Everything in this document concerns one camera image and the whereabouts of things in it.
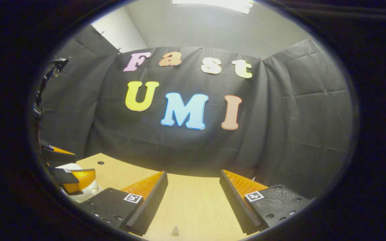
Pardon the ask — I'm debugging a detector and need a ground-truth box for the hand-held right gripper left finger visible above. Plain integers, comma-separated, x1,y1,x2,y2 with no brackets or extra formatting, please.
79,171,169,237

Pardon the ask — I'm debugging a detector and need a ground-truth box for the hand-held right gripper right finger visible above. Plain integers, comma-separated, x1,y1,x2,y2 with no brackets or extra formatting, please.
219,169,314,235

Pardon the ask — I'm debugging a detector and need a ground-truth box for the black backdrop cloth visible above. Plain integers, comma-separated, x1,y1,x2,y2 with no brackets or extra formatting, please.
39,25,354,199

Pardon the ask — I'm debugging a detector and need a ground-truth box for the ceiling light panel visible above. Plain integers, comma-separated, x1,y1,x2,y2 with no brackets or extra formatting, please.
172,0,254,14

